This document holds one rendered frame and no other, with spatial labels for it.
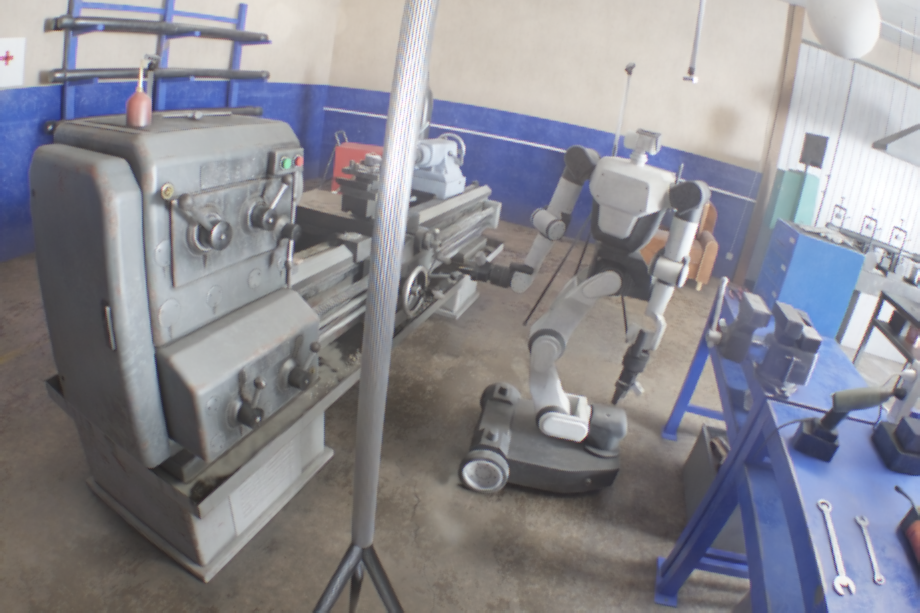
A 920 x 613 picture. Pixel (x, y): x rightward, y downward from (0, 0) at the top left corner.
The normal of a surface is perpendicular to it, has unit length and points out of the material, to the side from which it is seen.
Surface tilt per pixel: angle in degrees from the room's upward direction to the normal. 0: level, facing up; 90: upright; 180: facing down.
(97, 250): 90
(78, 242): 90
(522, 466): 90
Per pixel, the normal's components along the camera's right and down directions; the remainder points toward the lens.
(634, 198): -0.61, 0.17
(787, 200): -0.34, 0.27
